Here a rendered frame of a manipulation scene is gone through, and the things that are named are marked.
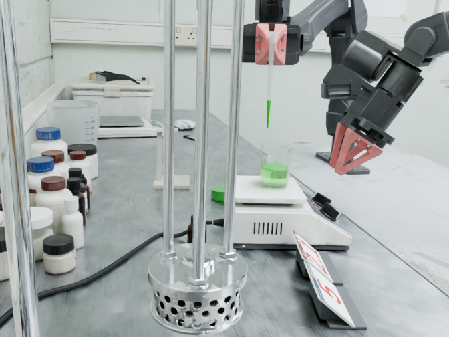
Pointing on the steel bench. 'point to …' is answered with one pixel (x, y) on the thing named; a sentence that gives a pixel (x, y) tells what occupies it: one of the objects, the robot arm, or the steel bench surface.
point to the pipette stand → (182, 182)
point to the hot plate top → (254, 188)
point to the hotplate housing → (284, 227)
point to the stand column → (16, 184)
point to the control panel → (322, 214)
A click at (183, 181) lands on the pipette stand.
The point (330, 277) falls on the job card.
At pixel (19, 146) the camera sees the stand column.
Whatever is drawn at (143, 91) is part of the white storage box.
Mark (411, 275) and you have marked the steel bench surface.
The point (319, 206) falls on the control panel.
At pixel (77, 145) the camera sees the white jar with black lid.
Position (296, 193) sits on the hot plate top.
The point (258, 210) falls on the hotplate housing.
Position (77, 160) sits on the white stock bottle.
